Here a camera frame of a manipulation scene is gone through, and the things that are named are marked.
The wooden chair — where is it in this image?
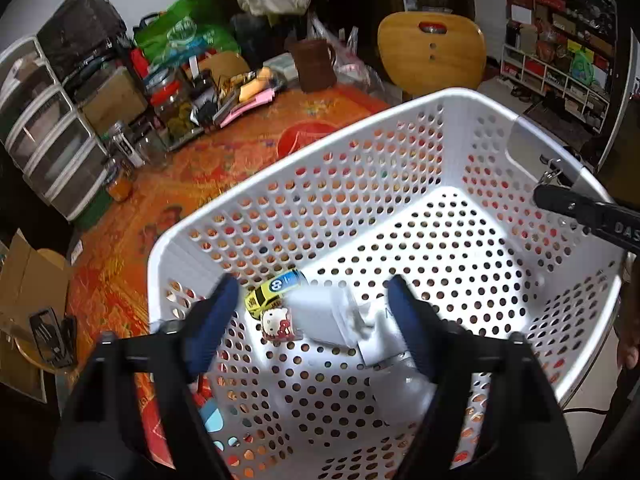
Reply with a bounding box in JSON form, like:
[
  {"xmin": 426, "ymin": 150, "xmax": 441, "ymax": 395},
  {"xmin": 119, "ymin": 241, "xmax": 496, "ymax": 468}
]
[{"xmin": 378, "ymin": 11, "xmax": 486, "ymax": 96}]

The white remote control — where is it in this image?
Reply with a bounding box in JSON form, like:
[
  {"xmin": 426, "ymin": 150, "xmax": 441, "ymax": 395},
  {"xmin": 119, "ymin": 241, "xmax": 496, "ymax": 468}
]
[{"xmin": 107, "ymin": 120, "xmax": 145, "ymax": 168}]

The brown ceramic mug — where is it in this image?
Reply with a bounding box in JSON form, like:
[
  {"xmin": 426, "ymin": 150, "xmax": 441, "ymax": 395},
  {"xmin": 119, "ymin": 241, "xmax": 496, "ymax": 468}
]
[{"xmin": 288, "ymin": 39, "xmax": 337, "ymax": 93}]

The clear plastic bag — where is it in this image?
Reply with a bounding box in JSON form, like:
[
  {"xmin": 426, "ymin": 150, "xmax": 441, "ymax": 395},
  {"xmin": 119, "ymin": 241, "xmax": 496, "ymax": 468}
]
[{"xmin": 307, "ymin": 13, "xmax": 385, "ymax": 96}]

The red patterned tablecloth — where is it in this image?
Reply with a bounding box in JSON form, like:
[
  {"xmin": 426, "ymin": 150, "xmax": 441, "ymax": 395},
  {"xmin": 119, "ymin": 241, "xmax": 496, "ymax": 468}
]
[{"xmin": 64, "ymin": 84, "xmax": 576, "ymax": 480}]

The cardboard box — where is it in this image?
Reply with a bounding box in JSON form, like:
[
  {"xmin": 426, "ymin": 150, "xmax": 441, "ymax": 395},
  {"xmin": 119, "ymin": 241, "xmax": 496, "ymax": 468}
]
[{"xmin": 1, "ymin": 232, "xmax": 70, "ymax": 403}]

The yellow toy car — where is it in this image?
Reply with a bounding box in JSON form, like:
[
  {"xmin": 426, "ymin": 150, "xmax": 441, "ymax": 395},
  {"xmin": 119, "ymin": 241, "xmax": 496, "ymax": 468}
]
[{"xmin": 244, "ymin": 269, "xmax": 307, "ymax": 320}]

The black bag on tower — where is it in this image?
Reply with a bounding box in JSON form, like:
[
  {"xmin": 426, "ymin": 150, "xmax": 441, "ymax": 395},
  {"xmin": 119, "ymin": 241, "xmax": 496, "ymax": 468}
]
[{"xmin": 37, "ymin": 0, "xmax": 127, "ymax": 81}]

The teal multiport usb charger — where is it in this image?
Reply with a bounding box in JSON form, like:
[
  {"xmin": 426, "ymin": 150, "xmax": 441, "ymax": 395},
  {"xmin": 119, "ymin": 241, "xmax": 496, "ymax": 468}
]
[{"xmin": 198, "ymin": 398, "xmax": 240, "ymax": 452}]

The white charger block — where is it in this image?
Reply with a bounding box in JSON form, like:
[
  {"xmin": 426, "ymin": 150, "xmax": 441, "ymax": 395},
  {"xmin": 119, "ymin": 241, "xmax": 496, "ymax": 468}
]
[{"xmin": 284, "ymin": 285, "xmax": 375, "ymax": 348}]

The white square charger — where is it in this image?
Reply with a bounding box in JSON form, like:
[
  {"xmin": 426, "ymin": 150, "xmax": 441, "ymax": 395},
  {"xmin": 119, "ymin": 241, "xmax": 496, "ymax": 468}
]
[{"xmin": 358, "ymin": 298, "xmax": 408, "ymax": 367}]

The white shelf with boxes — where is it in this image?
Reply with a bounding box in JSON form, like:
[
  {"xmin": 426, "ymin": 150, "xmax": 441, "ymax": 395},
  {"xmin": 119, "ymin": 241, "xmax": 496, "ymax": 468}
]
[{"xmin": 500, "ymin": 0, "xmax": 616, "ymax": 133}]

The green shopping bag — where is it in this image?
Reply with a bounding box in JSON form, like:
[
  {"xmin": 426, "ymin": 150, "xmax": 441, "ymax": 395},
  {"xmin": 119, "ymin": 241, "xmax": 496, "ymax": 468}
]
[{"xmin": 134, "ymin": 0, "xmax": 241, "ymax": 67}]

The glass jar with red lid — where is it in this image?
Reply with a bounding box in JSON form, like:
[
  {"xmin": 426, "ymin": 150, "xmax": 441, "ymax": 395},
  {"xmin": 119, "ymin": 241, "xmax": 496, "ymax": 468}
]
[{"xmin": 150, "ymin": 76, "xmax": 198, "ymax": 148}]

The pink hello kitty charger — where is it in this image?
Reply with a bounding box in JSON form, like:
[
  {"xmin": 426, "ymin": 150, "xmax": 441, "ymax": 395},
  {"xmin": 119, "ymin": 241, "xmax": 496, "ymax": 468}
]
[{"xmin": 260, "ymin": 307, "xmax": 297, "ymax": 341}]

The black folding phone stand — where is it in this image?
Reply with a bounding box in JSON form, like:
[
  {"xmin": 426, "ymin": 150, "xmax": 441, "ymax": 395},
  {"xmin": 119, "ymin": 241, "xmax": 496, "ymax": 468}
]
[{"xmin": 28, "ymin": 308, "xmax": 77, "ymax": 370}]

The small glass jar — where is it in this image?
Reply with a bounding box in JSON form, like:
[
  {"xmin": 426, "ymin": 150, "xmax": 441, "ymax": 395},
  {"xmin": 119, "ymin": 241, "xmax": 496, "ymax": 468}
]
[{"xmin": 134, "ymin": 122, "xmax": 167, "ymax": 168}]

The stacked white food cover tower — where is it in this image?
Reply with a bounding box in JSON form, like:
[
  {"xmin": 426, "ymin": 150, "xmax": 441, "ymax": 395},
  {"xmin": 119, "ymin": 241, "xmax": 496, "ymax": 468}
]
[{"xmin": 1, "ymin": 36, "xmax": 107, "ymax": 221}]

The white perforated plastic basket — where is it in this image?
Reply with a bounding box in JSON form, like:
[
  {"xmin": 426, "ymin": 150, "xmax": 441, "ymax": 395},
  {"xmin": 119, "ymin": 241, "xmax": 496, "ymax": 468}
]
[{"xmin": 148, "ymin": 89, "xmax": 626, "ymax": 479}]

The orange jar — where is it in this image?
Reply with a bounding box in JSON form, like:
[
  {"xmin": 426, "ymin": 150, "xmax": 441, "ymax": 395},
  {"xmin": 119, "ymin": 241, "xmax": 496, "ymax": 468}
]
[{"xmin": 104, "ymin": 168, "xmax": 132, "ymax": 203}]

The black and white charger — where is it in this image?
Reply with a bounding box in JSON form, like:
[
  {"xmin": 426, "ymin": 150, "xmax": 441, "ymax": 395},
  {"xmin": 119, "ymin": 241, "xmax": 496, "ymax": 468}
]
[{"xmin": 370, "ymin": 363, "xmax": 436, "ymax": 426}]

